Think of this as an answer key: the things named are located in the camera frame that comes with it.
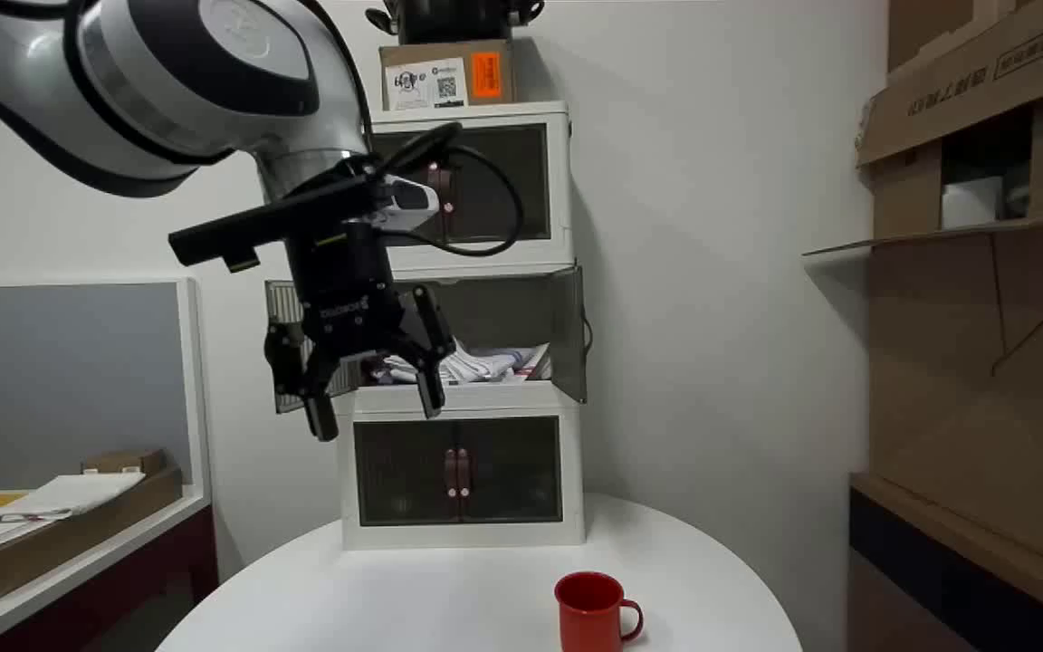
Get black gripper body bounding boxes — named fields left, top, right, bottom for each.
left=285, top=223, right=403, bottom=357

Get red metal cup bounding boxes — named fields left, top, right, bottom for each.
left=555, top=572, right=643, bottom=652

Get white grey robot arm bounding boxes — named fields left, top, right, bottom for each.
left=0, top=0, right=454, bottom=443

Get left middle cabinet door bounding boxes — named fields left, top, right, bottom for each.
left=265, top=280, right=305, bottom=411

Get cabinet door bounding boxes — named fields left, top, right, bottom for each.
left=265, top=280, right=305, bottom=411
left=555, top=266, right=586, bottom=403

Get white three-tier cabinet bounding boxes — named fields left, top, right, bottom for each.
left=265, top=97, right=592, bottom=552

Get white papers in cabinet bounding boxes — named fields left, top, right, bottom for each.
left=361, top=345, right=549, bottom=382

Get right middle cabinet door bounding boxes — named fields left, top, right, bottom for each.
left=555, top=266, right=586, bottom=403

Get cardboard box on cabinet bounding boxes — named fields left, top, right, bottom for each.
left=381, top=39, right=513, bottom=111

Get black pot on top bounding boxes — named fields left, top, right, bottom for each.
left=364, top=0, right=546, bottom=44

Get white side counter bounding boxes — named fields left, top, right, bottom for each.
left=0, top=492, right=218, bottom=652

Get flat cardboard box with papers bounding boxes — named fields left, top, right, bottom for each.
left=0, top=449, right=180, bottom=596

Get stacked cardboard boxes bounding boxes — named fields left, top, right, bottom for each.
left=846, top=0, right=1043, bottom=652

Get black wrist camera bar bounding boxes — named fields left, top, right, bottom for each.
left=165, top=121, right=463, bottom=270

